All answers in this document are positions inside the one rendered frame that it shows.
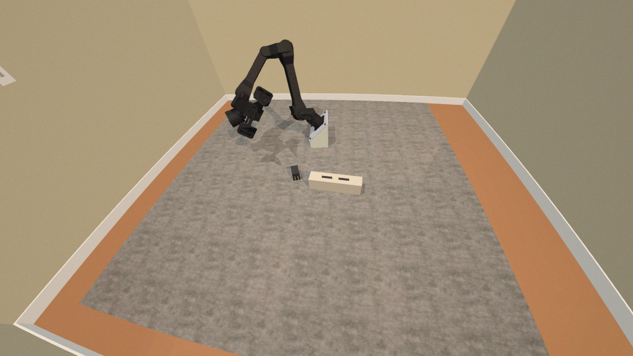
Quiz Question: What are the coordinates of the black two-prong plug charger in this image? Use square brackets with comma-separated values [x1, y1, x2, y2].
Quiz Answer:
[291, 165, 300, 181]

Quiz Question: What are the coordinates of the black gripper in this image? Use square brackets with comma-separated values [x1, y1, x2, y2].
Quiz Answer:
[237, 86, 273, 139]

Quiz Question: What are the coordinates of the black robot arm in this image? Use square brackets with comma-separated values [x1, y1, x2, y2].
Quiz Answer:
[225, 40, 324, 131]

